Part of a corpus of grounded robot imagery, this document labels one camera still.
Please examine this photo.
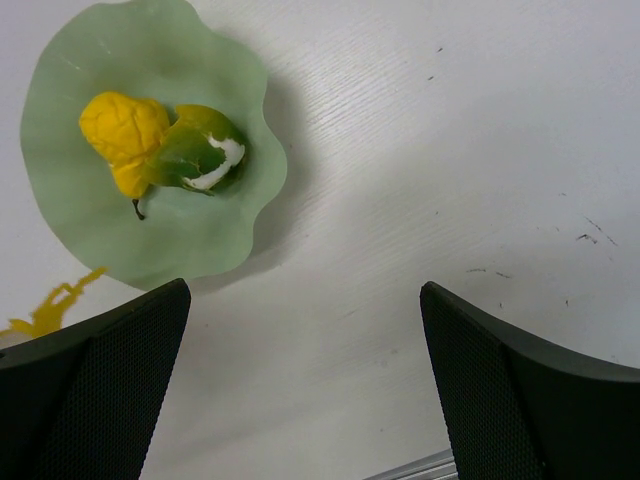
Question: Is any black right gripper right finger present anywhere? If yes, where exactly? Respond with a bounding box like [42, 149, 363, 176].
[420, 282, 639, 479]

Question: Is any green wavy glass fruit bowl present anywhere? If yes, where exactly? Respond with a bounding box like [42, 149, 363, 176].
[20, 1, 287, 290]

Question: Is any yellow fake fruit peel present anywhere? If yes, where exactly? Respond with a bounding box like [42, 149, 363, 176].
[1, 267, 108, 340]

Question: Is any aluminium table edge rail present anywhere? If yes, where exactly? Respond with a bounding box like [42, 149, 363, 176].
[366, 449, 458, 480]

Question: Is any green yellow fake fruit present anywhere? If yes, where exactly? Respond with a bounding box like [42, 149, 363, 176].
[142, 104, 250, 196]

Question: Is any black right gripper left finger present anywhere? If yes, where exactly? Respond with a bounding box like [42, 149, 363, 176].
[1, 279, 191, 480]

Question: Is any crumpled yellow fake fruit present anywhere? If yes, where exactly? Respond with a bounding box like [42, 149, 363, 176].
[78, 91, 170, 220]

